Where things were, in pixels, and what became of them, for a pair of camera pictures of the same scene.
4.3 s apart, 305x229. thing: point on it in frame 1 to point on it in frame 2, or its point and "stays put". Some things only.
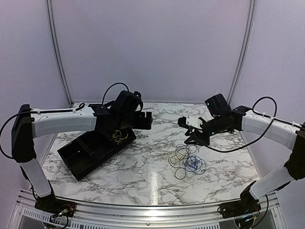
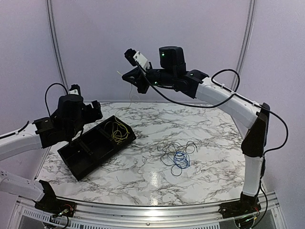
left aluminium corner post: (52, 31) stays put
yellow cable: (117, 137) stays put
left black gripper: (146, 119) to (77, 142)
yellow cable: (117, 137) stays put
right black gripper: (198, 130) to (139, 79)
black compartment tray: (81, 154) stays put
